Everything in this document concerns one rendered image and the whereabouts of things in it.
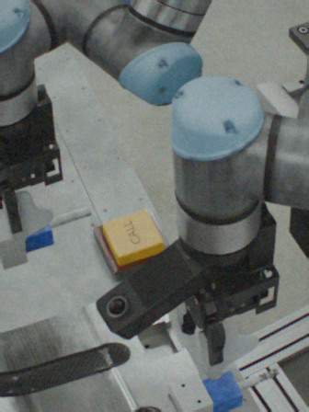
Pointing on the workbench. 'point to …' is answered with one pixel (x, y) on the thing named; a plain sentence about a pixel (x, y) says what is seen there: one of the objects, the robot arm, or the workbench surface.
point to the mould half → (51, 347)
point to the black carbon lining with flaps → (66, 371)
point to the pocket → (159, 340)
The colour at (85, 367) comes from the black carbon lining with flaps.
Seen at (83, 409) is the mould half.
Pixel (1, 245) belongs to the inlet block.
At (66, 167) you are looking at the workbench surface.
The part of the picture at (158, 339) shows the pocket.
